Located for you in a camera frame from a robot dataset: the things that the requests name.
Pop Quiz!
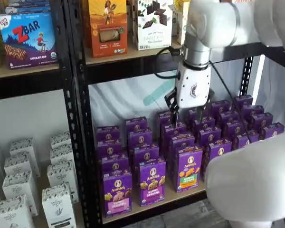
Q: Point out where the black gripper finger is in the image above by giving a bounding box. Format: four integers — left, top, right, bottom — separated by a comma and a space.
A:
195, 89, 216, 122
164, 87, 181, 129

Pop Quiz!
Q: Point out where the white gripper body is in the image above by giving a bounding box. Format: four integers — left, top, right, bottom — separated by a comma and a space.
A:
176, 62, 212, 110

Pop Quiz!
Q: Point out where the purple Annie's box pink patch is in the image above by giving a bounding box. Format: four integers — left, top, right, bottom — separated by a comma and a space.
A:
103, 171, 133, 218
101, 153, 131, 177

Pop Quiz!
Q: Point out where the purple Annie's snack box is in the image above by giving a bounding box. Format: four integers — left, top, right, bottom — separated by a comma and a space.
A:
95, 125, 121, 143
124, 116, 149, 133
210, 100, 231, 115
133, 143, 160, 167
156, 111, 174, 130
127, 128, 153, 150
169, 133, 195, 152
217, 111, 240, 126
197, 126, 222, 146
241, 104, 265, 119
234, 95, 254, 108
250, 112, 274, 131
161, 122, 187, 143
232, 130, 260, 150
187, 107, 205, 122
223, 120, 248, 140
191, 116, 216, 132
96, 140, 123, 159
202, 138, 233, 176
259, 122, 285, 141

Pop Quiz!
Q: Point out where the purple Annie's box green patch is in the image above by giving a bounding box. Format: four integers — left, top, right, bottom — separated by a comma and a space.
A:
173, 146, 203, 193

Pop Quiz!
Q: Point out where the yellow sunflower snack box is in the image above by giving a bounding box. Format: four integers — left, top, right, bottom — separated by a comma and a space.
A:
172, 0, 191, 46

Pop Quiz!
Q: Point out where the white mint chocolate box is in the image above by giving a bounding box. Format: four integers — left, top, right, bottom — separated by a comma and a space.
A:
133, 0, 174, 51

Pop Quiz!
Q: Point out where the purple Annie's bunny grahams box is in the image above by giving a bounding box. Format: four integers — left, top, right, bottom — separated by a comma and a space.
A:
138, 162, 166, 207

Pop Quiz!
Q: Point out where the orange snack box with woman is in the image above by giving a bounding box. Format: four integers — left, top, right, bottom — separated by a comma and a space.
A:
83, 0, 128, 58

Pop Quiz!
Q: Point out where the purple ZBar chocolate chip box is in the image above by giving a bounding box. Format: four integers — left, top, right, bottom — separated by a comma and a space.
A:
0, 12, 58, 70

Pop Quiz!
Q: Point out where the blue ZBar box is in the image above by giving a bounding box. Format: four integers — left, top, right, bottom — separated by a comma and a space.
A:
8, 0, 51, 8
4, 5, 51, 15

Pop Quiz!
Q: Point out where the white plastic backdrop sheet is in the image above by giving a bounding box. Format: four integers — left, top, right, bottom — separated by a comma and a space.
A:
88, 55, 285, 149

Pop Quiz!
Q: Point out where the long black cable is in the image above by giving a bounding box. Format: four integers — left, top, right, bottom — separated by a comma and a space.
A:
208, 60, 253, 143

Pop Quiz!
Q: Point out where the short looped black cable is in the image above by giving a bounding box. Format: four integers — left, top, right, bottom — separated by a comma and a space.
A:
153, 46, 184, 79

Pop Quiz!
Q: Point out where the black metal shelving frame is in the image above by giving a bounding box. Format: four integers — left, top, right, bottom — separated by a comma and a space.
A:
66, 0, 285, 228
0, 0, 91, 228

